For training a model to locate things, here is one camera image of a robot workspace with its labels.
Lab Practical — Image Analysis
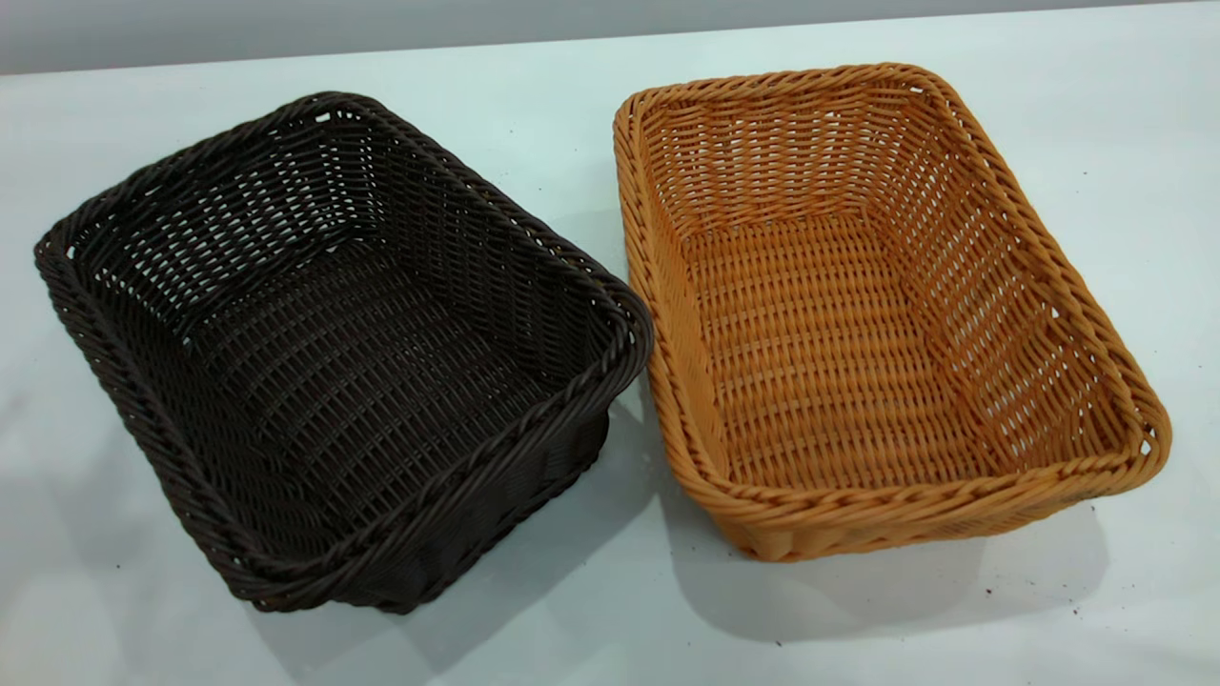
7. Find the orange wicker basket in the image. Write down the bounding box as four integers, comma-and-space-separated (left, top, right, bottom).
613, 63, 1172, 563

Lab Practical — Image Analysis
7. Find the black wicker basket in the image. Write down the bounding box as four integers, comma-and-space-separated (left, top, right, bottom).
33, 91, 655, 615

